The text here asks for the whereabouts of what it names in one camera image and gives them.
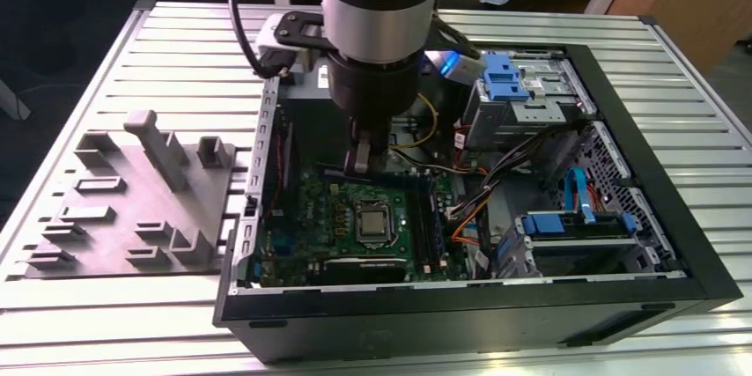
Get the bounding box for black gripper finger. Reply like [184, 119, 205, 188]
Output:
[370, 131, 393, 174]
[342, 136, 372, 177]

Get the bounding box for black graphics card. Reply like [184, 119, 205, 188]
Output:
[321, 255, 408, 285]

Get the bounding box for black camera bracket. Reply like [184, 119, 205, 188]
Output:
[273, 10, 470, 55]

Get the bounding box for blue drive bay carrier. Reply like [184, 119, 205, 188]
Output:
[478, 54, 533, 104]

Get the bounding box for black PC case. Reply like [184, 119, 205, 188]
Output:
[210, 36, 745, 366]

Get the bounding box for metal socket cover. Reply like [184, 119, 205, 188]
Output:
[350, 200, 401, 250]

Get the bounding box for grey parts rack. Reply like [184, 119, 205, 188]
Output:
[5, 109, 253, 280]

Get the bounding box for black RAM slot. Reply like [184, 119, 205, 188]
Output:
[404, 168, 433, 271]

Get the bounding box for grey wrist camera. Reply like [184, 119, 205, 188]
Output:
[252, 12, 316, 77]
[422, 48, 489, 85]

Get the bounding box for thin red wire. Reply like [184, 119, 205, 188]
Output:
[266, 127, 298, 221]

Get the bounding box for green motherboard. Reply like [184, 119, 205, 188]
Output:
[257, 164, 470, 284]

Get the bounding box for blue data cable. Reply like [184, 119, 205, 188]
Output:
[561, 167, 598, 224]

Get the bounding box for grey power supply unit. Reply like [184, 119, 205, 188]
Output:
[274, 63, 394, 170]

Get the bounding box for black wire bundle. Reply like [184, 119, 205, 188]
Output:
[449, 127, 582, 218]

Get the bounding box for metal drive cage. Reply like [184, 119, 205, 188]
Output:
[461, 52, 592, 151]

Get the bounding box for hard disk in blue carrier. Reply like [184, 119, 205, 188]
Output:
[516, 210, 638, 245]

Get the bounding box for silver CPU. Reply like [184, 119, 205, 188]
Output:
[357, 210, 392, 237]

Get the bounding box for yellow power wire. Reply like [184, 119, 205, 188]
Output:
[390, 93, 440, 151]

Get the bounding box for orange wires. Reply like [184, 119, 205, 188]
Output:
[450, 217, 492, 246]

